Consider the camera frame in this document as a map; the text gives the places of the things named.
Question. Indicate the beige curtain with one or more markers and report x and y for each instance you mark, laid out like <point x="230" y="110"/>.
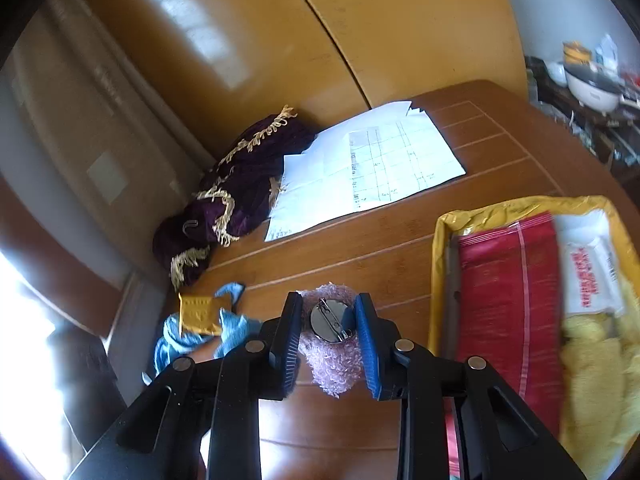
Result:
<point x="118" y="146"/>

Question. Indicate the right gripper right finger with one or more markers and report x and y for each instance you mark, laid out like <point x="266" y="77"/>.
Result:
<point x="497" y="435"/>

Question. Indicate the wooden wardrobe cabinet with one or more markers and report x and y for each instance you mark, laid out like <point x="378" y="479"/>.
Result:
<point x="222" y="65"/>

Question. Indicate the white paper sheets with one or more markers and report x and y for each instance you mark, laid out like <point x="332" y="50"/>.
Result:
<point x="371" y="160"/>

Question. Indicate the red foil pouch back side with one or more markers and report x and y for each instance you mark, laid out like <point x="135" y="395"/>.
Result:
<point x="509" y="297"/>

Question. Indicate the yellow foil packet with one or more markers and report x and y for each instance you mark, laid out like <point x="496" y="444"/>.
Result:
<point x="201" y="314"/>

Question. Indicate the white printed pouch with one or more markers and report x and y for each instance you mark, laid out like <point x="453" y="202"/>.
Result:
<point x="589" y="270"/>

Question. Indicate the white rice cooker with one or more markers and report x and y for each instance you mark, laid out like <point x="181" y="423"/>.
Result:
<point x="593" y="89"/>

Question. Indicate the purple velvet cloth gold fringe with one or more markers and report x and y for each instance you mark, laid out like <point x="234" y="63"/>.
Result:
<point x="233" y="198"/>

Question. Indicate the blue terry towel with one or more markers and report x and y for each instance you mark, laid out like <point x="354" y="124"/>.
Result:
<point x="174" y="343"/>

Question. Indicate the pink fluffy ball with clip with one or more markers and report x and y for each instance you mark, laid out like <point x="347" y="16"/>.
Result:
<point x="335" y="366"/>

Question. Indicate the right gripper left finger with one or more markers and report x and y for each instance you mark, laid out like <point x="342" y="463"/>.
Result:
<point x="203" y="413"/>

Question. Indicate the cluttered side shelf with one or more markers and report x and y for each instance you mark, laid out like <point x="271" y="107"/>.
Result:
<point x="613" y="139"/>

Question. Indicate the yellow-rimmed storage bag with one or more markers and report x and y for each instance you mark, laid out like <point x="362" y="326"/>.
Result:
<point x="584" y="215"/>

